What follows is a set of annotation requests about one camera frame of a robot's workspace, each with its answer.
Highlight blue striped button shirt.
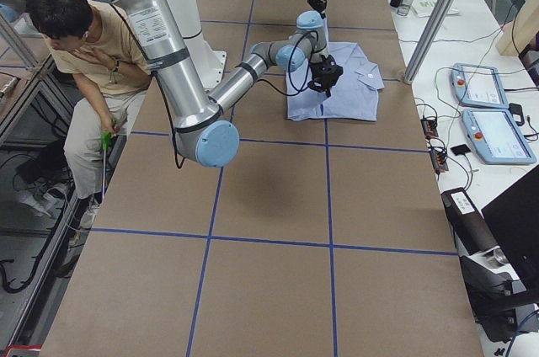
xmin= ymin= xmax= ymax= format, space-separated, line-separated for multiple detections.
xmin=286 ymin=42 xmax=384 ymax=121

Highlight upper teach pendant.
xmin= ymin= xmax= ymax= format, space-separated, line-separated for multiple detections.
xmin=450 ymin=62 xmax=509 ymax=109

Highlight teach pendant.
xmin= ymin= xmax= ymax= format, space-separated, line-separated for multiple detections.
xmin=461 ymin=109 xmax=536 ymax=165
xmin=450 ymin=62 xmax=509 ymax=109

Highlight lower teach pendant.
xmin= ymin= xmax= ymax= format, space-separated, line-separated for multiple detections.
xmin=461 ymin=109 xmax=536 ymax=165

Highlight seated person beige shirt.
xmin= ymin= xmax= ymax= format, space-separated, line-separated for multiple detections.
xmin=26 ymin=0 xmax=151 ymax=229

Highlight black monitor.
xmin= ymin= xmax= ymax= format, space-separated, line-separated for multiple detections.
xmin=482 ymin=168 xmax=539 ymax=290

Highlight aluminium frame post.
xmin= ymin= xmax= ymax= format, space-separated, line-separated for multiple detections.
xmin=403 ymin=0 xmax=454 ymax=85

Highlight green handled grabber tool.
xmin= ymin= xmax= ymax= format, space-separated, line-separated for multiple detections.
xmin=100 ymin=119 xmax=117 ymax=200

